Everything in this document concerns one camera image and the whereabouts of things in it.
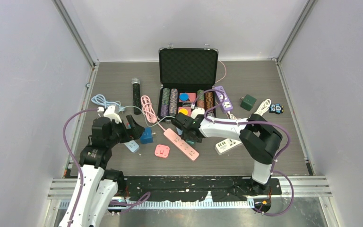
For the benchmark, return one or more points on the purple power strip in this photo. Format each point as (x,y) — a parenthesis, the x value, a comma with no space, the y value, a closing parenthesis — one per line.
(221,96)

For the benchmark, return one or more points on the teal small cube adapter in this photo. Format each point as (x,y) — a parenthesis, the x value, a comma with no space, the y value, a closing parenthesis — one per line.
(190,142)

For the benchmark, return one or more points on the black poker chip case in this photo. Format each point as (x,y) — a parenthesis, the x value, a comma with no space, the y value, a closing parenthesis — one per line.
(187,70)

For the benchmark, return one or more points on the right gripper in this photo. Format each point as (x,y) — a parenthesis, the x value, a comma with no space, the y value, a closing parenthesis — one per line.
(185,136)

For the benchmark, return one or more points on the blue owl toy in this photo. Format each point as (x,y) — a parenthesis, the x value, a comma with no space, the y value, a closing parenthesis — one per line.
(276,109)

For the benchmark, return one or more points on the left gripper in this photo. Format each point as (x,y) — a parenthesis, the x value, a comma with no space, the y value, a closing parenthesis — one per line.
(134,133)

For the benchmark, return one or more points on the pink power strip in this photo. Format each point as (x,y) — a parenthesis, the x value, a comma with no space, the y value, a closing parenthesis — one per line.
(181,145)

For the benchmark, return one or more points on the black cylinder tube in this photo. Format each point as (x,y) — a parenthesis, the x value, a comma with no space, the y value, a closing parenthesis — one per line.
(136,92)

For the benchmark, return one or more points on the yellow round chip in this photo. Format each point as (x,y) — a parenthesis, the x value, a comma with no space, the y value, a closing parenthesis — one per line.
(184,111)

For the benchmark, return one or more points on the blue round chip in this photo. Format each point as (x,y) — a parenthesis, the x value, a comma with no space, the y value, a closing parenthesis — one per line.
(184,97)

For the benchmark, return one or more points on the pink square adapter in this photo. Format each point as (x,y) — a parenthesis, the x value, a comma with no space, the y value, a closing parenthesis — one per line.
(162,151)

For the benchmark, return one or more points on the white power strip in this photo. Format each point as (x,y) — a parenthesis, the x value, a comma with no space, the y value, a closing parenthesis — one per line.
(226,145)

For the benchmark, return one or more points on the blue cube socket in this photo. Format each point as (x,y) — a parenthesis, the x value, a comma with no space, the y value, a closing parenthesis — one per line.
(147,136)

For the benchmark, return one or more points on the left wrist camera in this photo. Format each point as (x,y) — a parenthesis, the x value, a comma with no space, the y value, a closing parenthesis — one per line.
(110,112)

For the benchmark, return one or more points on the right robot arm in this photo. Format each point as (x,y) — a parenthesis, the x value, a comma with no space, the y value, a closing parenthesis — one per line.
(261,139)

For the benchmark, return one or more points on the dark green cube adapter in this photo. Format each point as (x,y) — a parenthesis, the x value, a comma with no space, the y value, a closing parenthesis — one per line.
(247,102)

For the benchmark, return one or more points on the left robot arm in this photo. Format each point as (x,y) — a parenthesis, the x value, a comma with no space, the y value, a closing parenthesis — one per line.
(96,185)

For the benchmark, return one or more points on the light blue power strip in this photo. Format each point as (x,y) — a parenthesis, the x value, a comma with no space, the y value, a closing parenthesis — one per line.
(132,146)

